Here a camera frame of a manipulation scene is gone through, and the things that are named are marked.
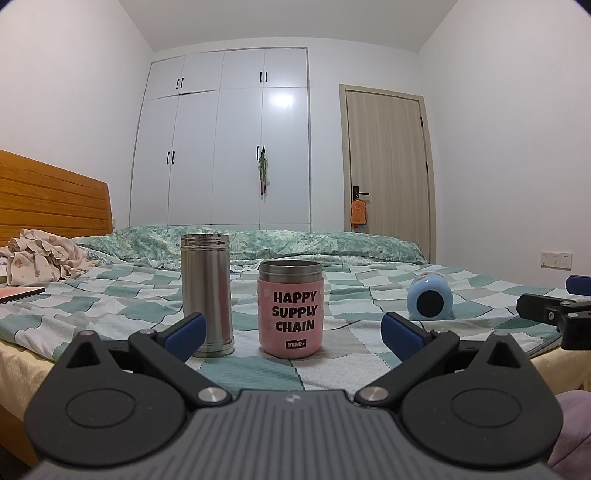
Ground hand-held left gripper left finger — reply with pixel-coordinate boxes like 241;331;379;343
55;312;232;409

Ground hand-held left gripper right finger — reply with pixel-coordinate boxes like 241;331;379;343
355;311;536;409

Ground light blue cup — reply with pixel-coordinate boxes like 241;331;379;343
406;272;454;321

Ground stainless steel cup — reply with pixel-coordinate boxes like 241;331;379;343
180;233;235;359

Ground pink printed cup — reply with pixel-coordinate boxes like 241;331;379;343
257;259;324;359

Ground checkered green bed sheet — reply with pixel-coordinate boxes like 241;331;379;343
0;257;591;398

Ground purple cloth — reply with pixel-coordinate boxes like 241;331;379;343
547;389;591;468

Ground green floral duvet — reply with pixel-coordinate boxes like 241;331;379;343
73;224;426;274

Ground beige crumpled clothes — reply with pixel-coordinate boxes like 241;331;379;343
0;227;100;286

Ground pink book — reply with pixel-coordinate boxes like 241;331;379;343
0;286;46;304

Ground green hanging ornament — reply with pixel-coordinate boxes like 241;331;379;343
257;147;270;196

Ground white wardrobe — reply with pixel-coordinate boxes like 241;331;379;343
129;47;311;232

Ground beige wooden door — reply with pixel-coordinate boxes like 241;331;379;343
339;83;437;264

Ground wooden bed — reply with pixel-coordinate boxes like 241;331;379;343
0;148;114;468

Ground white wall socket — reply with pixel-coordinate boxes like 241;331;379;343
540;251;573;270

